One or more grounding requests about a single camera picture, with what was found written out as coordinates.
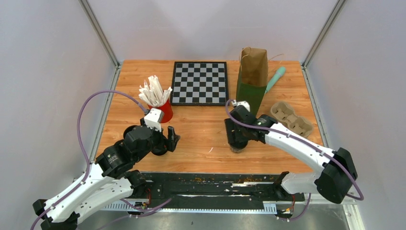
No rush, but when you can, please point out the green paper bag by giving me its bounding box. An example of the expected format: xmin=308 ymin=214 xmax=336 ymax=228
xmin=236 ymin=47 xmax=269 ymax=115

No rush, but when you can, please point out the black white chessboard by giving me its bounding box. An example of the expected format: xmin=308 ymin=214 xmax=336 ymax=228
xmin=170 ymin=61 xmax=229 ymax=106

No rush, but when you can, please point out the cardboard cup carrier tray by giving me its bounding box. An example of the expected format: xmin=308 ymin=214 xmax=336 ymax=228
xmin=270 ymin=101 xmax=314 ymax=138

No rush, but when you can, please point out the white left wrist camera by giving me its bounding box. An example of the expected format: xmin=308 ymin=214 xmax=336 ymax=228
xmin=144 ymin=108 xmax=164 ymax=132

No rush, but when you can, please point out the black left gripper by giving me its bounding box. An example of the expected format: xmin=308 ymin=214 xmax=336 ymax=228
xmin=135 ymin=117 xmax=181 ymax=162

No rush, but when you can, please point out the red straw holder cup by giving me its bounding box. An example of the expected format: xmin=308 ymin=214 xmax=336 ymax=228
xmin=157 ymin=99 xmax=173 ymax=123

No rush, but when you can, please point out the clear brown plastic cup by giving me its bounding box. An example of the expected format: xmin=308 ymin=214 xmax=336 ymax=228
xmin=230 ymin=146 xmax=246 ymax=153

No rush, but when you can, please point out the black lid stack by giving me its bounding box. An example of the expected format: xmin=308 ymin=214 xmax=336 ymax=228
xmin=151 ymin=146 xmax=168 ymax=156

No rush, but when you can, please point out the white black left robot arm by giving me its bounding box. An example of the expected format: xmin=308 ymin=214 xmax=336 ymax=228
xmin=33 ymin=125 xmax=180 ymax=230

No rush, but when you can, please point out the white wrapped straws bundle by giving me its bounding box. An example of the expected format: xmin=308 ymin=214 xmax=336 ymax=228
xmin=138 ymin=75 xmax=172 ymax=107

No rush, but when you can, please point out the mint green handle tool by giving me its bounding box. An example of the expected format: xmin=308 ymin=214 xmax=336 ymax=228
xmin=265 ymin=67 xmax=286 ymax=94

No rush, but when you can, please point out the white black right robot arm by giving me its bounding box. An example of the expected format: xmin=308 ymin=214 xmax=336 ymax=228
xmin=225 ymin=100 xmax=364 ymax=204

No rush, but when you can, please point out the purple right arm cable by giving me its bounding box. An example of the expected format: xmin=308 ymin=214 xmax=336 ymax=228
xmin=225 ymin=99 xmax=365 ymax=221

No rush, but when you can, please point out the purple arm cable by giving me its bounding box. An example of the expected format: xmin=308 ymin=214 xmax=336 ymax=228
xmin=30 ymin=90 xmax=173 ymax=230
xmin=225 ymin=99 xmax=365 ymax=221

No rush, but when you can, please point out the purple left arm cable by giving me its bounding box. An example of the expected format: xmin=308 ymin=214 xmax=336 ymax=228
xmin=30 ymin=90 xmax=173 ymax=230

